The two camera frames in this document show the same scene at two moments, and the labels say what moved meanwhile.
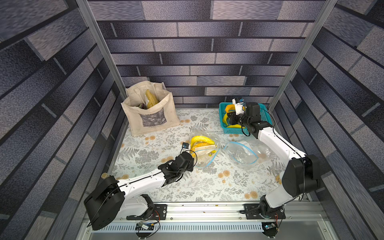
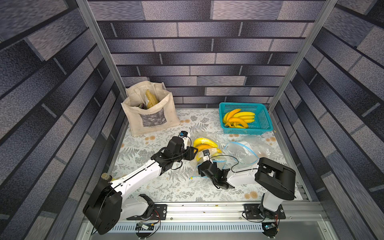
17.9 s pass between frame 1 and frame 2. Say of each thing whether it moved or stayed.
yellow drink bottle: stayed
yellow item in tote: stayed
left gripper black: moved
